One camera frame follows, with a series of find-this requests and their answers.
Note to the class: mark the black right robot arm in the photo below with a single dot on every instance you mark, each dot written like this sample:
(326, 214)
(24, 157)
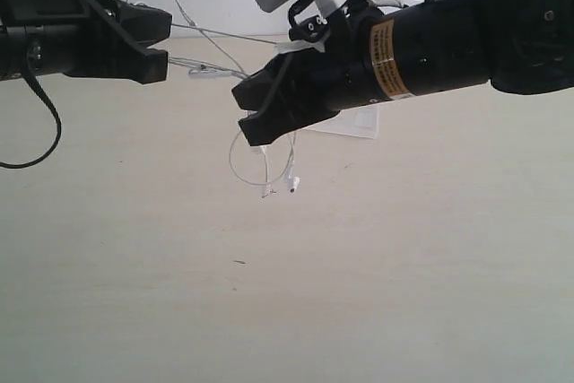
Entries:
(522, 47)

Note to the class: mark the white wired earphones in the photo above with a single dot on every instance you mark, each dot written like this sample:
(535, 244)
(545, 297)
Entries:
(197, 68)

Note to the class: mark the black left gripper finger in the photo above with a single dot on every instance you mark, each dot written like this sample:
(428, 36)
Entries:
(140, 64)
(145, 24)

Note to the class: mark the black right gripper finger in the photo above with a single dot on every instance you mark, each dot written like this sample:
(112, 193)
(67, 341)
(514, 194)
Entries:
(250, 92)
(275, 119)

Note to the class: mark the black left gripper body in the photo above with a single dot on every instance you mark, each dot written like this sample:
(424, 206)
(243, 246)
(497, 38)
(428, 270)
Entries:
(77, 38)

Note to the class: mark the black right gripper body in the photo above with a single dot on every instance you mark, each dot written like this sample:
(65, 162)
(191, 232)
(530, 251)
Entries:
(311, 85)

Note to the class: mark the clear plastic storage case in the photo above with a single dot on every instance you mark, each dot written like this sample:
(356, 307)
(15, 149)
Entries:
(362, 122)

